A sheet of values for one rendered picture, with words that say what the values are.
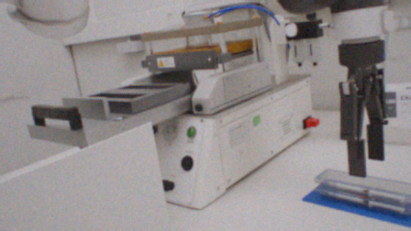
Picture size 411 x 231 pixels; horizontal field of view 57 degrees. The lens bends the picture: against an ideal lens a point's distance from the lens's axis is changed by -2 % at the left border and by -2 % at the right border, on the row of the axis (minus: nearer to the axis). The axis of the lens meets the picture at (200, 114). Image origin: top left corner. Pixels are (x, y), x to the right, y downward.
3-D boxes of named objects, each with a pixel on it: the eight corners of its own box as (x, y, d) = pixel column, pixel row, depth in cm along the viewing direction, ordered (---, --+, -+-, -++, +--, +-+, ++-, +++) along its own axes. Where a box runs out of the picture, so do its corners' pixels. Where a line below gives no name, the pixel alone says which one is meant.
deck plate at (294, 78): (218, 78, 134) (217, 75, 134) (311, 76, 111) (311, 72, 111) (113, 112, 101) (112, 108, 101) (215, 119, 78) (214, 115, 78)
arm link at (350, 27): (321, 14, 63) (324, 46, 64) (400, 4, 54) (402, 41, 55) (353, 8, 71) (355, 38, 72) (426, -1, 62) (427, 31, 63)
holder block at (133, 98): (133, 93, 97) (131, 83, 96) (191, 93, 84) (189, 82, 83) (76, 110, 85) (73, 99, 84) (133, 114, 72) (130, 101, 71)
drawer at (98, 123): (138, 105, 99) (132, 76, 98) (202, 109, 85) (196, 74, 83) (30, 141, 78) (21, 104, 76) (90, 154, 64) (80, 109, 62)
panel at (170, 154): (106, 183, 98) (117, 112, 100) (193, 207, 78) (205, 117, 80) (100, 183, 96) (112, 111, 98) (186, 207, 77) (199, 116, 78)
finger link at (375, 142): (366, 125, 71) (367, 123, 72) (367, 159, 73) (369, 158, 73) (382, 126, 69) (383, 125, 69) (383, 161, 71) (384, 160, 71)
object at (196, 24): (203, 54, 122) (196, 13, 119) (291, 48, 101) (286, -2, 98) (146, 68, 104) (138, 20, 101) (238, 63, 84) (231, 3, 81)
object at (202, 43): (196, 58, 115) (192, 26, 112) (259, 53, 100) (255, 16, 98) (154, 68, 102) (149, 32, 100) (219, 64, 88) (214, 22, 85)
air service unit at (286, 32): (284, 65, 104) (279, 10, 101) (336, 63, 95) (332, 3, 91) (274, 69, 100) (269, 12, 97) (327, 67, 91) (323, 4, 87)
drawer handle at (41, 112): (43, 122, 77) (38, 103, 76) (83, 127, 67) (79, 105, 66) (34, 125, 75) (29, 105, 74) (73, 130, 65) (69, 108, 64)
